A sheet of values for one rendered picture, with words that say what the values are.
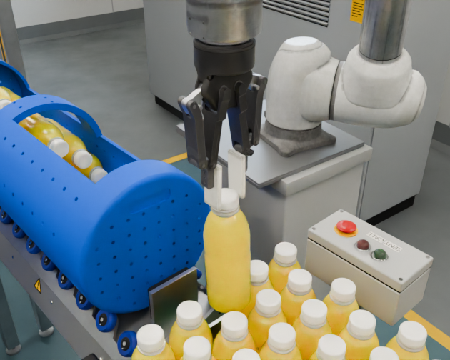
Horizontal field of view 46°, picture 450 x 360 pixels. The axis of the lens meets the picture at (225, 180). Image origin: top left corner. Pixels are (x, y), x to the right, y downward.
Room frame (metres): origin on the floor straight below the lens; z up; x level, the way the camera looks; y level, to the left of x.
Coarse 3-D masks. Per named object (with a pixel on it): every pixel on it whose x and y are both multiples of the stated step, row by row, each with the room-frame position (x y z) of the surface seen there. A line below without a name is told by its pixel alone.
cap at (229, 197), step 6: (222, 192) 0.63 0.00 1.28; (228, 192) 0.63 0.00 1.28; (234, 192) 0.63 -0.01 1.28; (222, 198) 0.62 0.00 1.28; (228, 198) 0.62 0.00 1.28; (234, 198) 0.62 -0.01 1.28; (222, 204) 0.61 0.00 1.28; (228, 204) 0.61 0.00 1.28; (234, 204) 0.61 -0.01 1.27; (216, 210) 0.61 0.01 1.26; (222, 210) 0.61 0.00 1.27; (228, 210) 0.61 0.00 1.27
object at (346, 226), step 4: (344, 220) 0.80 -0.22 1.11; (336, 224) 0.79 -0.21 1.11; (340, 224) 0.78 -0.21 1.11; (344, 224) 0.78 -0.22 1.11; (348, 224) 0.78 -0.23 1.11; (352, 224) 0.78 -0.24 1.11; (340, 228) 0.77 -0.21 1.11; (344, 228) 0.77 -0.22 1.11; (348, 228) 0.77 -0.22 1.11; (352, 228) 0.77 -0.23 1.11; (344, 232) 0.77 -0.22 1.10; (348, 232) 0.76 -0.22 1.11
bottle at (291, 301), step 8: (288, 288) 0.65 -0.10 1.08; (288, 296) 0.64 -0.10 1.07; (296, 296) 0.64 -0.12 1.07; (304, 296) 0.64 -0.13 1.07; (312, 296) 0.64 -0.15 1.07; (288, 304) 0.63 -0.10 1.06; (296, 304) 0.63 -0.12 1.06; (288, 312) 0.63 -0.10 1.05; (296, 312) 0.62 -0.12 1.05; (288, 320) 0.62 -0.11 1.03
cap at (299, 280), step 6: (294, 270) 0.67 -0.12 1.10; (300, 270) 0.67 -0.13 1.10; (288, 276) 0.65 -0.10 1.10; (294, 276) 0.65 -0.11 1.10; (300, 276) 0.65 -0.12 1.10; (306, 276) 0.65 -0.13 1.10; (288, 282) 0.65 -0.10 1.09; (294, 282) 0.64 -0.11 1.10; (300, 282) 0.64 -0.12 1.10; (306, 282) 0.64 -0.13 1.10; (294, 288) 0.64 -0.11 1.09; (300, 288) 0.63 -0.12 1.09; (306, 288) 0.64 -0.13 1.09
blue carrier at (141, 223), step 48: (48, 96) 1.11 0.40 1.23; (0, 144) 0.95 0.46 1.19; (96, 144) 1.15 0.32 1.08; (0, 192) 0.89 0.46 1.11; (48, 192) 0.78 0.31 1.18; (96, 192) 0.73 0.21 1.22; (144, 192) 0.74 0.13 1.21; (192, 192) 0.81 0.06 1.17; (48, 240) 0.73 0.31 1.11; (96, 240) 0.67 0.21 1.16; (144, 240) 0.73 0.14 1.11; (192, 240) 0.80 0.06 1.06; (96, 288) 0.66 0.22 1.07; (144, 288) 0.73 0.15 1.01
